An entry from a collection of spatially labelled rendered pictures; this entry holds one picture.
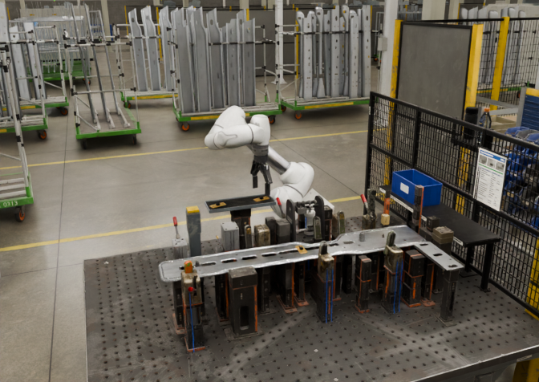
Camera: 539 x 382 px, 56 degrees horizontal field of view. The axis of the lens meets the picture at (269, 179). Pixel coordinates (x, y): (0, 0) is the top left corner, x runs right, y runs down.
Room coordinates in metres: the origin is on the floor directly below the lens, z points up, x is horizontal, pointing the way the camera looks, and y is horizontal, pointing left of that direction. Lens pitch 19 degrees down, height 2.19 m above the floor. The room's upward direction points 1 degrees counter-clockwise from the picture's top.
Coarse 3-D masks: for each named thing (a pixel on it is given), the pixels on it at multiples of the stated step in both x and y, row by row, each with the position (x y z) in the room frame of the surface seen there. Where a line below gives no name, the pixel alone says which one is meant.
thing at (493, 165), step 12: (480, 156) 2.62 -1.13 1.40; (492, 156) 2.53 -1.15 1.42; (504, 156) 2.46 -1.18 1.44; (480, 168) 2.60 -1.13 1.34; (492, 168) 2.52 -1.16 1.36; (504, 168) 2.45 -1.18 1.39; (480, 180) 2.59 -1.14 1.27; (492, 180) 2.51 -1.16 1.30; (504, 180) 2.43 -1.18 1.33; (480, 192) 2.58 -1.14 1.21; (492, 192) 2.50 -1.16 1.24; (492, 204) 2.49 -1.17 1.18
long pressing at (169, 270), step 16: (336, 240) 2.43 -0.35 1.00; (352, 240) 2.44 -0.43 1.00; (368, 240) 2.44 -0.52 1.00; (384, 240) 2.43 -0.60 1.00; (400, 240) 2.43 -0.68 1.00; (416, 240) 2.43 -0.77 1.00; (208, 256) 2.27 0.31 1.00; (224, 256) 2.27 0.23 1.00; (240, 256) 2.27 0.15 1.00; (256, 256) 2.27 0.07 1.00; (272, 256) 2.27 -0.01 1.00; (288, 256) 2.27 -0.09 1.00; (304, 256) 2.26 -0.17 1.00; (160, 272) 2.13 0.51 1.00; (176, 272) 2.12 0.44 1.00; (208, 272) 2.12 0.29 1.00; (224, 272) 2.12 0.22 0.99
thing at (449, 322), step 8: (448, 272) 2.14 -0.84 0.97; (456, 272) 2.13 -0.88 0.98; (448, 280) 2.13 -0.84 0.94; (456, 280) 2.14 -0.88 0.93; (448, 288) 2.13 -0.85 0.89; (448, 296) 2.13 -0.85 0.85; (448, 304) 2.13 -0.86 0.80; (440, 312) 2.16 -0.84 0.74; (448, 312) 2.13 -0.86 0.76; (440, 320) 2.14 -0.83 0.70; (448, 320) 2.13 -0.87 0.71
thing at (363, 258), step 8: (360, 256) 2.28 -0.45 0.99; (360, 264) 2.25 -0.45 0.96; (368, 264) 2.22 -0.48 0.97; (360, 272) 2.24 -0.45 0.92; (368, 272) 2.22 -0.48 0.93; (360, 280) 2.23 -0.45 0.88; (368, 280) 2.23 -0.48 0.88; (360, 288) 2.24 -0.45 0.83; (360, 296) 2.24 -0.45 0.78; (360, 304) 2.23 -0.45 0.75; (360, 312) 2.21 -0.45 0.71; (368, 312) 2.22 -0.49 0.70
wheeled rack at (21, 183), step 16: (0, 48) 5.83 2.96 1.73; (0, 64) 5.28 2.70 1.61; (16, 112) 5.86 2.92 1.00; (16, 128) 5.02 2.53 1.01; (0, 176) 5.73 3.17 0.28; (16, 176) 5.70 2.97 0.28; (0, 192) 5.17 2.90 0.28; (16, 192) 5.07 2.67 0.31; (0, 208) 4.88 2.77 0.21; (16, 208) 4.99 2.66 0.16
